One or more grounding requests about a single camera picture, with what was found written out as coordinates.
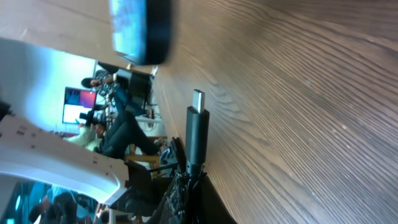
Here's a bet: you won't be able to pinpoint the Samsung Galaxy smartphone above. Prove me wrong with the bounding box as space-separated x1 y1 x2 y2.
108 0 174 65

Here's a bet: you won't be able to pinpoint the computer monitor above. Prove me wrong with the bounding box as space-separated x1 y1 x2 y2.
62 87 97 124

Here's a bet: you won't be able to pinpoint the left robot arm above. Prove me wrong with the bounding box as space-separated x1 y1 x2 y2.
1 115 129 205

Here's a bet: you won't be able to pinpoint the person patterned shirt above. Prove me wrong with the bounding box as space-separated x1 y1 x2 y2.
81 70 119 96

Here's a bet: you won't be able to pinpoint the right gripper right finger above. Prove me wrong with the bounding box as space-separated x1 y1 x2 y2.
194 172 237 224

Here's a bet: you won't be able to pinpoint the black USB charging cable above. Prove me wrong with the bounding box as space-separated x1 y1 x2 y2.
184 88 211 224

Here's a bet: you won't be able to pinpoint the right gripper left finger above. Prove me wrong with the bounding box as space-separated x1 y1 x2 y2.
146 173 189 224

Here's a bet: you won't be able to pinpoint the seated person dark trousers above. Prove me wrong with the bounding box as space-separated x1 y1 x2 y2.
63 90 162 159

